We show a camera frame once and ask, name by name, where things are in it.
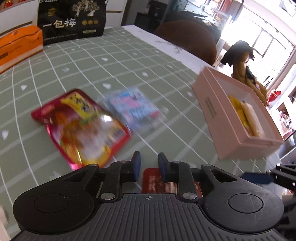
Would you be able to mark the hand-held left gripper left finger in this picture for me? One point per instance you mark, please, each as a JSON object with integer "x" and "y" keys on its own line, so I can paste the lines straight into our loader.
{"x": 136, "y": 166}

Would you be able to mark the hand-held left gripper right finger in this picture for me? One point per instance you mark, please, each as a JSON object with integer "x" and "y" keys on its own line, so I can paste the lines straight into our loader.
{"x": 163, "y": 166}

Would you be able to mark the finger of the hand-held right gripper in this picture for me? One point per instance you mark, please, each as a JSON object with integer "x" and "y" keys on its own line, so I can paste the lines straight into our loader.
{"x": 256, "y": 177}
{"x": 286, "y": 167}

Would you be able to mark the small red snack packet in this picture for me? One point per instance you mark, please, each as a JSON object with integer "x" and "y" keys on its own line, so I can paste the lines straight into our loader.
{"x": 151, "y": 182}

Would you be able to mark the orange bread packet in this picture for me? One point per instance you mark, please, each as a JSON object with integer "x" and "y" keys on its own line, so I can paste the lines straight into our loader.
{"x": 253, "y": 120}

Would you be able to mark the pink cardboard box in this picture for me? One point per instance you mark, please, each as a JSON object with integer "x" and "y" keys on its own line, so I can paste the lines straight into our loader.
{"x": 222, "y": 129}

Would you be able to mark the yellow snack packet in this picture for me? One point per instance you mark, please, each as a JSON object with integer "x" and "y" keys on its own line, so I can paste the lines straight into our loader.
{"x": 237, "y": 109}

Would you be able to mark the blue and pink snack packet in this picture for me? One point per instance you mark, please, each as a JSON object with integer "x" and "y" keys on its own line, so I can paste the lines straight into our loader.
{"x": 134, "y": 109}

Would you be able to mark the red packet with yellow label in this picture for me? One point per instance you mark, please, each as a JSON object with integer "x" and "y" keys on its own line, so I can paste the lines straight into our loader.
{"x": 76, "y": 129}

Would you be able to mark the red ornament stand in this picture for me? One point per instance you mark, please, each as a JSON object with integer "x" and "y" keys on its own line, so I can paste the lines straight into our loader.
{"x": 274, "y": 96}

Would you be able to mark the green checked tablecloth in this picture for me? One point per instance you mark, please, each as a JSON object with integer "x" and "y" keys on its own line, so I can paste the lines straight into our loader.
{"x": 115, "y": 64}

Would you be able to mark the doll figure with black hat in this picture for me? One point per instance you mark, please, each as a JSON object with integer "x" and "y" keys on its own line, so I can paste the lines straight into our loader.
{"x": 240, "y": 69}

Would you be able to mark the white printed table cover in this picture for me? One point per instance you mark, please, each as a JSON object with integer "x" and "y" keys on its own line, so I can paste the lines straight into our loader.
{"x": 166, "y": 44}

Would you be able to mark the brown chair back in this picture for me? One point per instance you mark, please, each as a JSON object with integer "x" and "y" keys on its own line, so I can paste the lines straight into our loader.
{"x": 192, "y": 39}

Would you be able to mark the large black snack bag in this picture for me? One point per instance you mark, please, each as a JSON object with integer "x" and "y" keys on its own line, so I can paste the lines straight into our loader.
{"x": 69, "y": 20}

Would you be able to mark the orange cardboard box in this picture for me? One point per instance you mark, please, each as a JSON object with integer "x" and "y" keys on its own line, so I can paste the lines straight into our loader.
{"x": 18, "y": 46}

